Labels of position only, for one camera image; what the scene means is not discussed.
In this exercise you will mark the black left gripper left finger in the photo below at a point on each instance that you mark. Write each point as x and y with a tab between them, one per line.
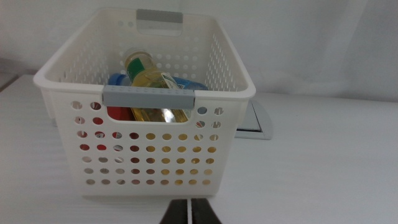
175	213

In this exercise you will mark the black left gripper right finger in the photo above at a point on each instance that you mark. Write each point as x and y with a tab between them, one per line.
203	213

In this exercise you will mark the red cola can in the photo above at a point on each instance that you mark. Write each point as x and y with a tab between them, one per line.
118	113

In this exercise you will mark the clear blue-label water bottle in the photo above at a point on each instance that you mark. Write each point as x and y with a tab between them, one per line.
186	83

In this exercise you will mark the yellow tea bottle white cap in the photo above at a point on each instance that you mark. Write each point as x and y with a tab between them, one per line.
146	71

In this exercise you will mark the white perforated plastic basket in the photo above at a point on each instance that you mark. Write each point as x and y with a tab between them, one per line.
146	140

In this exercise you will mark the white backdrop curtain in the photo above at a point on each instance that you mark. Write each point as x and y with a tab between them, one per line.
280	40

